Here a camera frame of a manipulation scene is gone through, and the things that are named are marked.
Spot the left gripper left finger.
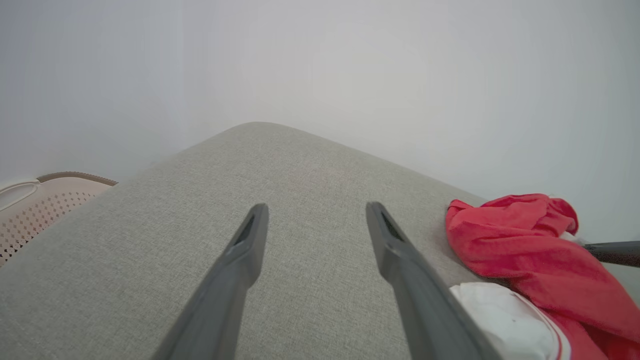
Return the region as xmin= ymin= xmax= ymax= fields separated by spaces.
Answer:
xmin=152 ymin=202 xmax=270 ymax=360

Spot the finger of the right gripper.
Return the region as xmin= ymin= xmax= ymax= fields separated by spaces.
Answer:
xmin=582 ymin=241 xmax=640 ymax=268

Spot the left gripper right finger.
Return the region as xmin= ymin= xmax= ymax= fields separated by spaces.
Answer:
xmin=365 ymin=201 xmax=503 ymax=360

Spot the red and white shirt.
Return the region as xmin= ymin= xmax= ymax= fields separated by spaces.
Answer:
xmin=445 ymin=193 xmax=640 ymax=360

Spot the beige perforated laundry basket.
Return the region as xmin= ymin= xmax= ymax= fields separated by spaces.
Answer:
xmin=0 ymin=171 xmax=119 ymax=267

